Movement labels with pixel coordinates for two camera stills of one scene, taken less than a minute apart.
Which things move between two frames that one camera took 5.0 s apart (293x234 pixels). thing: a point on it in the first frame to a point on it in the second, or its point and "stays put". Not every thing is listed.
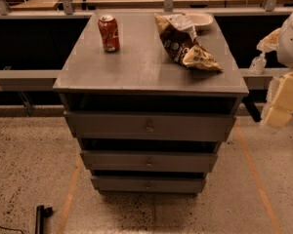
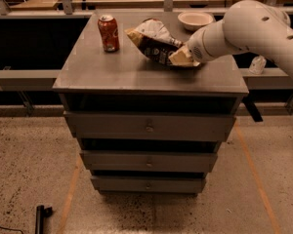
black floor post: (42, 212) stays put
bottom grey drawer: (146, 183) stays put
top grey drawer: (104, 126) stays put
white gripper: (291, 44) to (196, 48)
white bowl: (200, 21) stays put
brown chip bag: (180, 40) to (154, 40)
